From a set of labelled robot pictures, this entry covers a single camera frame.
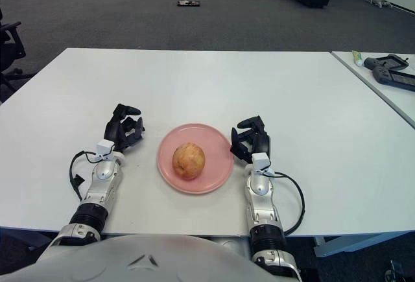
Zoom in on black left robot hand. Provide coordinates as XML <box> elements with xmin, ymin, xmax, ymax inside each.
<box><xmin>103</xmin><ymin>102</ymin><xmax>146</xmax><ymax>152</ymax></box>

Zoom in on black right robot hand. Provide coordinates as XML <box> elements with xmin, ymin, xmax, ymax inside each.
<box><xmin>229</xmin><ymin>115</ymin><xmax>272</xmax><ymax>166</ymax></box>

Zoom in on pink round plate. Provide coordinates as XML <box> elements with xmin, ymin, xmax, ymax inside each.
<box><xmin>157</xmin><ymin>122</ymin><xmax>235</xmax><ymax>195</ymax></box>

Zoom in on grey robot torso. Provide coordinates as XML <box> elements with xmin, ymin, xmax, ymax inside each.
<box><xmin>0</xmin><ymin>233</ymin><xmax>276</xmax><ymax>282</ymax></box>

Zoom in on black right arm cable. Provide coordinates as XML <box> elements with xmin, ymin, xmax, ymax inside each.
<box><xmin>272</xmin><ymin>170</ymin><xmax>306</xmax><ymax>236</ymax></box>

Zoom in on black handheld controller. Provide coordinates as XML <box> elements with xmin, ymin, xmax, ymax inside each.
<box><xmin>372</xmin><ymin>67</ymin><xmax>415</xmax><ymax>93</ymax></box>
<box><xmin>363</xmin><ymin>54</ymin><xmax>409</xmax><ymax>71</ymax></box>

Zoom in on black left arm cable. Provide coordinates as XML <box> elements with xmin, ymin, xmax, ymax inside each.
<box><xmin>68</xmin><ymin>150</ymin><xmax>101</xmax><ymax>204</ymax></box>

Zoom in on blue-grey table frame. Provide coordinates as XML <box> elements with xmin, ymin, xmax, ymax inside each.
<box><xmin>313</xmin><ymin>233</ymin><xmax>412</xmax><ymax>259</ymax></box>

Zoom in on black office chair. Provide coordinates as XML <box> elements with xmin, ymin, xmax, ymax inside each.
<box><xmin>0</xmin><ymin>8</ymin><xmax>36</xmax><ymax>85</ymax></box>

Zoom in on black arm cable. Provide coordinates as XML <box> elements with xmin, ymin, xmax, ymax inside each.
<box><xmin>68</xmin><ymin>150</ymin><xmax>101</xmax><ymax>204</ymax></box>
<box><xmin>272</xmin><ymin>170</ymin><xmax>306</xmax><ymax>236</ymax></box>

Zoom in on red-yellow apple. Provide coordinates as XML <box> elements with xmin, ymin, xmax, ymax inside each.
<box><xmin>172</xmin><ymin>143</ymin><xmax>206</xmax><ymax>181</ymax></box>

